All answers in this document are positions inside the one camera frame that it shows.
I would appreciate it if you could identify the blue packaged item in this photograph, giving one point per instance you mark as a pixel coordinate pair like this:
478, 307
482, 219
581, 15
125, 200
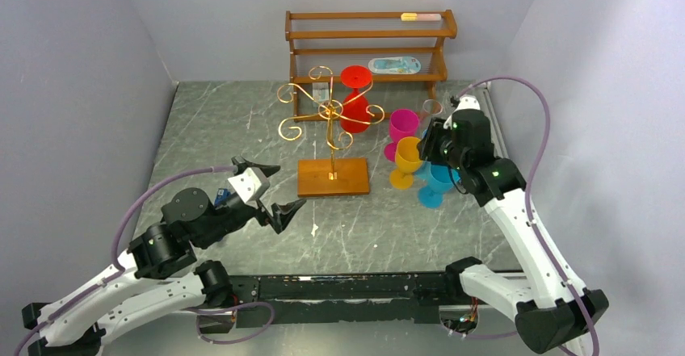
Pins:
395, 65

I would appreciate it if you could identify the blue wine glass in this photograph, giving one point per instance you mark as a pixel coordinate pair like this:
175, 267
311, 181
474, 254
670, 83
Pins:
440, 179
420, 172

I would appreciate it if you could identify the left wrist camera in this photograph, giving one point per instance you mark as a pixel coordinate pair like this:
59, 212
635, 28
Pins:
250, 186

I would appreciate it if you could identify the blue wine glass back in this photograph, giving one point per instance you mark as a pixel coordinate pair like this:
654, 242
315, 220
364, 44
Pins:
440, 179

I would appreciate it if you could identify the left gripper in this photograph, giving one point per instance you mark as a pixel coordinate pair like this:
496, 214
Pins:
283, 213

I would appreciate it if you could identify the clear wine glass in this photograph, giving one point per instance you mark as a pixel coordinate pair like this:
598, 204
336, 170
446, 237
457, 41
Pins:
429, 109

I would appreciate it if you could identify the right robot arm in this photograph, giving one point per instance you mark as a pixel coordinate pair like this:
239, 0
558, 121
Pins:
554, 306

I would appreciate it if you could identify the gold wire glass rack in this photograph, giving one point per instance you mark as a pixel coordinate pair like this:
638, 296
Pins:
331, 176

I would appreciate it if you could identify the white teal cardboard box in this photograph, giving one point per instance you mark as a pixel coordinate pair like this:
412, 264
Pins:
320, 92

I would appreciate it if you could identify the wooden shelf rack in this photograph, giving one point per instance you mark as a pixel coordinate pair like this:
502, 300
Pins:
339, 39

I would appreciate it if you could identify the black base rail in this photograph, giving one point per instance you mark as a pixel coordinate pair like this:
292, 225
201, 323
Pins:
419, 297

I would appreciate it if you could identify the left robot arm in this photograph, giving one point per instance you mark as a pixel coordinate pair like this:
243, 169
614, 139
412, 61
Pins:
158, 273

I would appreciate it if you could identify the yellow wine glass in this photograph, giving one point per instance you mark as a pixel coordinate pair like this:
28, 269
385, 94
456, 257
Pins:
407, 163

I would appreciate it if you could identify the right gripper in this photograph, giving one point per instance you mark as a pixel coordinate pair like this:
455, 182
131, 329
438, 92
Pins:
433, 147

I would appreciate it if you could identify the magenta wine glass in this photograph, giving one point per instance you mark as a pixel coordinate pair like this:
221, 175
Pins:
402, 123

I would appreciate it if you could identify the red wine glass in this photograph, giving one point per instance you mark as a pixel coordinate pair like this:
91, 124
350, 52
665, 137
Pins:
355, 118

